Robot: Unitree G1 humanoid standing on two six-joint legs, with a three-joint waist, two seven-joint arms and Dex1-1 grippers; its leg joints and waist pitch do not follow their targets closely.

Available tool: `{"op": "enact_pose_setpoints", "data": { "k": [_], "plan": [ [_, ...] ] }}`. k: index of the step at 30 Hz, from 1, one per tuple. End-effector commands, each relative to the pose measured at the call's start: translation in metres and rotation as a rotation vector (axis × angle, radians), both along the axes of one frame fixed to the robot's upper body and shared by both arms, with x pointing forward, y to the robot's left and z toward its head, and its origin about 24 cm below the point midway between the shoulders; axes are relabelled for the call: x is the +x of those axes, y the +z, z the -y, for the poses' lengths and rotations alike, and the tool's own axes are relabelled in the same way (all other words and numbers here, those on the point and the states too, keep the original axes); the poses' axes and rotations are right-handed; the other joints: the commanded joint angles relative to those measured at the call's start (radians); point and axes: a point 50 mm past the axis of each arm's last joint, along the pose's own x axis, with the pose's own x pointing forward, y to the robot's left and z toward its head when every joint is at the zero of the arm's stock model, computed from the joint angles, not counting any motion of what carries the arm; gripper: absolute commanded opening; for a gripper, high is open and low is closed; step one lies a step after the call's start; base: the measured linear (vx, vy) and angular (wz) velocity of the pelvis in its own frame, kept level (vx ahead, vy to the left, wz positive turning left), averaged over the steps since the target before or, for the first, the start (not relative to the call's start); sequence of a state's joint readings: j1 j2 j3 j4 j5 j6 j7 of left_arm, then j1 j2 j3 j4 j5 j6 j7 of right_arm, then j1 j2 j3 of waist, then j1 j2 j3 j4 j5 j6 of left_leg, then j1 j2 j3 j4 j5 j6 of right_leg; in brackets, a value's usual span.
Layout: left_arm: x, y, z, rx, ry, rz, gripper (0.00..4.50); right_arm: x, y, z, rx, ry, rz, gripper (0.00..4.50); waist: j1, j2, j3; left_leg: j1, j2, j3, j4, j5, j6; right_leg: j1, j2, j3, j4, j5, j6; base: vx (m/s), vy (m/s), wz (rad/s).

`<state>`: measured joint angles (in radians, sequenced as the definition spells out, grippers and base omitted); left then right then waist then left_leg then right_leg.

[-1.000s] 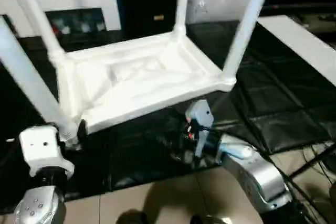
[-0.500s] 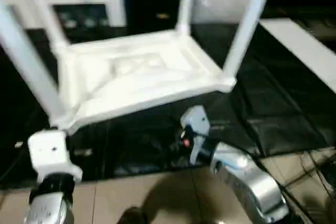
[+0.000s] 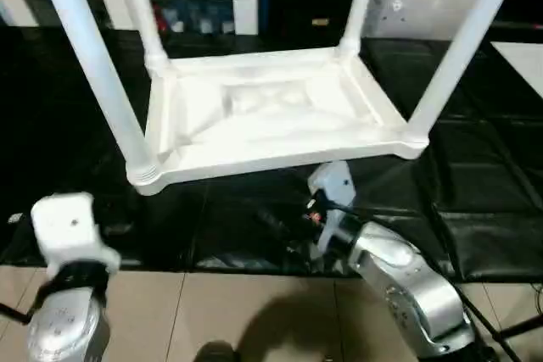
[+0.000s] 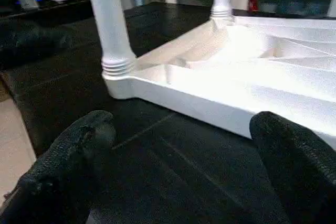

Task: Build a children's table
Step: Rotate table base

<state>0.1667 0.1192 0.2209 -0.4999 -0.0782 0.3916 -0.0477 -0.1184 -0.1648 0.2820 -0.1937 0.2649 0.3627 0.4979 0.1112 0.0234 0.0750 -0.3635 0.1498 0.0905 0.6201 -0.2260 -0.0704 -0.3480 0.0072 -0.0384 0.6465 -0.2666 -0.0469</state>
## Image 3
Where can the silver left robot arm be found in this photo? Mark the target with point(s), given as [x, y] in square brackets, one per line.
[63, 324]

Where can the small white sticker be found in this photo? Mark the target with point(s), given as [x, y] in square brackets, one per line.
[15, 218]

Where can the black work mat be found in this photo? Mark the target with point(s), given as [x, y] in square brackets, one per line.
[63, 124]

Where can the dark rounded robot foot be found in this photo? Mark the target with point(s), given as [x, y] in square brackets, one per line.
[216, 353]

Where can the small yellow label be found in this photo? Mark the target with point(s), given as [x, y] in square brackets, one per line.
[320, 21]

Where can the small red bottle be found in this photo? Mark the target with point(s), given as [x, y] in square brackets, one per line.
[158, 18]

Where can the black stand rod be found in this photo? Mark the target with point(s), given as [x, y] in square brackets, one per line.
[522, 327]

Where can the grey cushion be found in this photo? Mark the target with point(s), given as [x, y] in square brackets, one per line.
[407, 10]

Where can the white flat board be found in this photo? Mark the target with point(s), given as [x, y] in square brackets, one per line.
[526, 65]

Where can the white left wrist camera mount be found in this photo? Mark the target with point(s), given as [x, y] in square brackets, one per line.
[68, 222]

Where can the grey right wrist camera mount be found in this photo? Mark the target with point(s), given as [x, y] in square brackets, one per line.
[335, 179]

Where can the black metal frame bar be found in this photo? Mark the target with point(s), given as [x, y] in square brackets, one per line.
[15, 313]

